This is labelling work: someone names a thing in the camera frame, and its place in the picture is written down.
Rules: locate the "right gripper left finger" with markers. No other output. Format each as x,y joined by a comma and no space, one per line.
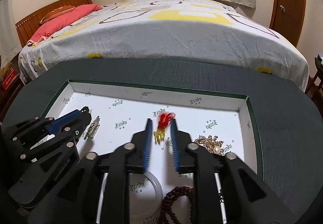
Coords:
96,189

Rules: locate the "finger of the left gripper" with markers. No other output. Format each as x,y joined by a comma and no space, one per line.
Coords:
73,131
57,125

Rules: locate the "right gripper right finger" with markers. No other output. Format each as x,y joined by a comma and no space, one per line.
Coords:
226,190

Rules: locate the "silver bar brooch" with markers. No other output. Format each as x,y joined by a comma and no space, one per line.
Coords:
93,128

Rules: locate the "pearl flower brooch cluster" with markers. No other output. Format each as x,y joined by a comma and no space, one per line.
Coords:
211,143

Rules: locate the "white jade bangle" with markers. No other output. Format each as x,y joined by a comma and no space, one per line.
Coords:
145,195

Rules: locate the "red cord gold charm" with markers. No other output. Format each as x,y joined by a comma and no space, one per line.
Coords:
164,120

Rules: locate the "red box on nightstand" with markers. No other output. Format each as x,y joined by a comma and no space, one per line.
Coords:
12,75

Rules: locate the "dark green tray box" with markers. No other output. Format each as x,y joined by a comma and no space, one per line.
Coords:
125,109

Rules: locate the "dark green table cloth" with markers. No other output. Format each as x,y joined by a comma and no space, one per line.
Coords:
289,123

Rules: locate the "pink pillow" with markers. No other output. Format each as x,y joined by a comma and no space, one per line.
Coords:
47,29

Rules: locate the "orange cushion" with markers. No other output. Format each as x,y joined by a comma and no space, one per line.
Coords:
56,13

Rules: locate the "bed with patterned sheet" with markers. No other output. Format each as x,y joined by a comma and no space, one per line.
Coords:
195,30

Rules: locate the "wooden chair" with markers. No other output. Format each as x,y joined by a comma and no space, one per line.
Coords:
314,86

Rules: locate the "brown wooden door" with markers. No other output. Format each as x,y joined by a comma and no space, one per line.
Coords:
287,19

